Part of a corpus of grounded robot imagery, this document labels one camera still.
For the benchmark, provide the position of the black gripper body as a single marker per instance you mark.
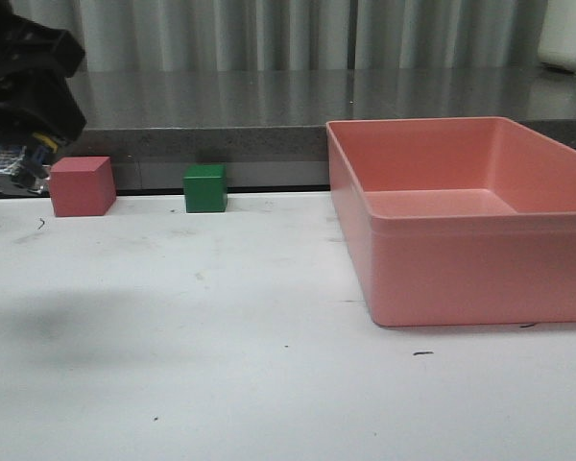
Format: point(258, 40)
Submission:
point(35, 63)

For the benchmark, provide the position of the yellow push button switch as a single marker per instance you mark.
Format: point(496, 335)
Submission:
point(25, 162)

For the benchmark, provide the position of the pink cube block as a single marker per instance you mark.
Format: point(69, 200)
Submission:
point(82, 186)

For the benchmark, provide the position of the green cube block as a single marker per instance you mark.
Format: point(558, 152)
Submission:
point(205, 188)

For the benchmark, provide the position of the grey back counter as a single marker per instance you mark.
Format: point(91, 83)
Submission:
point(268, 127)

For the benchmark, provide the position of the pink plastic bin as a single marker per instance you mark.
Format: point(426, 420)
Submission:
point(456, 221)

